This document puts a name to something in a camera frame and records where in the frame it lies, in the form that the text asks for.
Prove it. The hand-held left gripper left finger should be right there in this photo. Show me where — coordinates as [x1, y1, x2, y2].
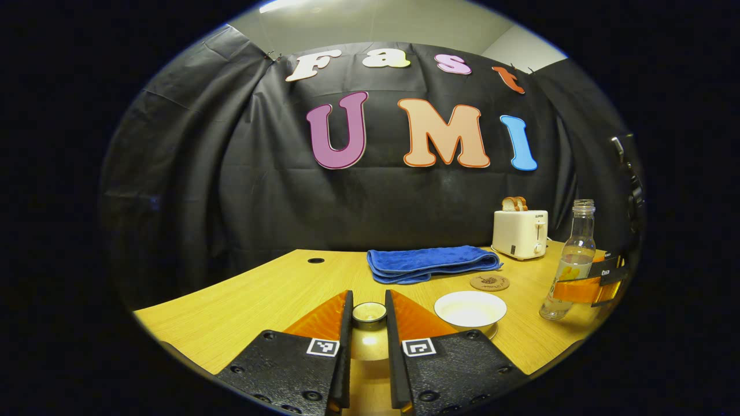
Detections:
[217, 290, 354, 415]

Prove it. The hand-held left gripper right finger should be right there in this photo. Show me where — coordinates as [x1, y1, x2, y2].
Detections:
[384, 289, 530, 415]

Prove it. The clear glass water bottle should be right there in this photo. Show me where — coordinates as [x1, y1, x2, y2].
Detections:
[539, 199, 596, 321]

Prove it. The white teacup lid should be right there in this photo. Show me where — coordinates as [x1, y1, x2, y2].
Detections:
[348, 302, 393, 362]

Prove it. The white teacup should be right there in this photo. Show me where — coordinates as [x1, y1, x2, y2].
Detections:
[434, 291, 508, 331]

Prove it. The round brown coaster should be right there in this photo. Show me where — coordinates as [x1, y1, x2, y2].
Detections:
[469, 274, 510, 292]

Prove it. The white toaster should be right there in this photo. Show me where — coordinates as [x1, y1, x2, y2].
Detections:
[492, 209, 549, 261]

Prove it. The folded blue towel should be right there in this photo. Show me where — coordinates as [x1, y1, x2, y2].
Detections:
[367, 246, 502, 285]

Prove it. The white saucer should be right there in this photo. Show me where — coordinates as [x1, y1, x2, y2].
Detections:
[462, 321, 499, 340]

